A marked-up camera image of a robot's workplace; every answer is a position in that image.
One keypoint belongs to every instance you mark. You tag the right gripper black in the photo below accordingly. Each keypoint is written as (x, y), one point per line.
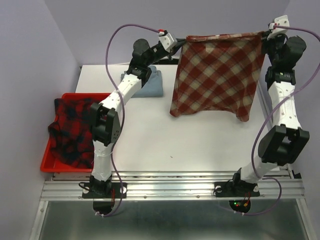
(267, 42)

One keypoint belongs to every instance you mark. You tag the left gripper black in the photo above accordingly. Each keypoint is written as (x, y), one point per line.
(179, 41)

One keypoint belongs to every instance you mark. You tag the red cream plaid skirt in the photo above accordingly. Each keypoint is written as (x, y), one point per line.
(218, 73)

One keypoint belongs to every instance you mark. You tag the light blue denim skirt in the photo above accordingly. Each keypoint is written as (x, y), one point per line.
(153, 87)

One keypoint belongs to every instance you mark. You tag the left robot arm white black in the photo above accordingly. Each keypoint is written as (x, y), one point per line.
(104, 118)

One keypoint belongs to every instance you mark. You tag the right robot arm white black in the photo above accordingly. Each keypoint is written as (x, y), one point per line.
(284, 142)

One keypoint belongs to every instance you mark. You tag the red navy plaid skirt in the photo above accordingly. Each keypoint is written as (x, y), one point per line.
(70, 135)

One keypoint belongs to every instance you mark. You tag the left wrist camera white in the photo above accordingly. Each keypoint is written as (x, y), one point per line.
(167, 40)

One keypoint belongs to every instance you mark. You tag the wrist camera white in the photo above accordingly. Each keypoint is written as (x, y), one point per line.
(167, 40)
(274, 27)

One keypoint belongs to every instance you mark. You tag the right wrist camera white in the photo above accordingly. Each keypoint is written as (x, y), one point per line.
(274, 27)

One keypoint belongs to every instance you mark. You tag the aluminium frame rail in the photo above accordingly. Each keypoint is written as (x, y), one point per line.
(172, 186)

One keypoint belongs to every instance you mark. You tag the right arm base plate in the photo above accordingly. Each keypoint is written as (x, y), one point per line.
(228, 189)

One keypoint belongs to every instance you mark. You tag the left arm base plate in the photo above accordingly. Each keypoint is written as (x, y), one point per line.
(111, 190)

